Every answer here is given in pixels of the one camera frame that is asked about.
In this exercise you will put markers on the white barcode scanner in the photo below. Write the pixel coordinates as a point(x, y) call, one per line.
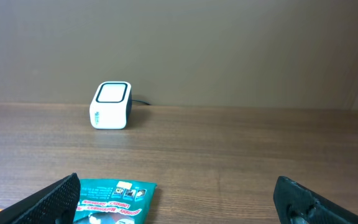
point(111, 105)

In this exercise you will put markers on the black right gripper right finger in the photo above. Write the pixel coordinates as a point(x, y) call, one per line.
point(297, 204)

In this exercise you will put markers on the green 3M gloves pack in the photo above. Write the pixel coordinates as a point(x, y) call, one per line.
point(114, 201)

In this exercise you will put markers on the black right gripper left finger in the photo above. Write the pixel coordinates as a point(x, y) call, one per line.
point(55, 204)

